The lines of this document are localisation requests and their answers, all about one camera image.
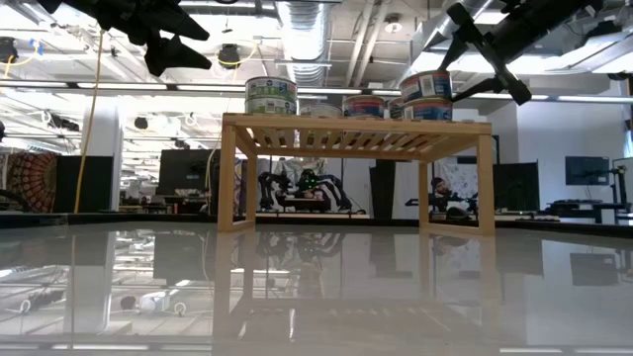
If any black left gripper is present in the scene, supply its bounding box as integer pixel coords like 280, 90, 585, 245
39, 0, 213, 78

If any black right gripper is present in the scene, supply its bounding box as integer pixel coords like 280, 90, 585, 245
437, 0, 563, 106

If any blue label pink salmon can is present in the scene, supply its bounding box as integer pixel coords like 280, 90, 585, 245
342, 95, 387, 119
403, 97, 454, 122
386, 96, 406, 120
399, 69, 454, 104

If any wooden slatted shelf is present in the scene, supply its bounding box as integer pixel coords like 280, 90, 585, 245
217, 112, 496, 237

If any long ceiling light bar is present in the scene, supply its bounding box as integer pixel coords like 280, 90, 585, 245
0, 80, 633, 104

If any person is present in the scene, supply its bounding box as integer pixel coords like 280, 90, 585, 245
428, 176, 452, 200

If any black ceiling fixture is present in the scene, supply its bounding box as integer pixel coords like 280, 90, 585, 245
0, 37, 19, 64

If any pale patterned hanging cloth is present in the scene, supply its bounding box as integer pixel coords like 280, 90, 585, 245
256, 156, 332, 175

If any black boom stand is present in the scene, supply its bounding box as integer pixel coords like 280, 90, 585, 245
573, 165, 629, 205

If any black ceiling dome camera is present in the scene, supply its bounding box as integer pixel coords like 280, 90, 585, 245
217, 43, 242, 70

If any smooth silver ceiling duct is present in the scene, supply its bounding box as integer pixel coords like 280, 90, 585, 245
395, 0, 491, 90

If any yellow cable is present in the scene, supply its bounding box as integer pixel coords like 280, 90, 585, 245
73, 29, 106, 215

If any corrugated silver ceiling duct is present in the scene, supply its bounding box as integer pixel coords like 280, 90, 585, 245
274, 0, 332, 88

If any dark wall screen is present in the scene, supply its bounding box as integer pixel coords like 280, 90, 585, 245
565, 155, 610, 187

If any patterned wall tapestry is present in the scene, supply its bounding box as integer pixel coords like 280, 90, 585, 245
4, 150, 59, 214

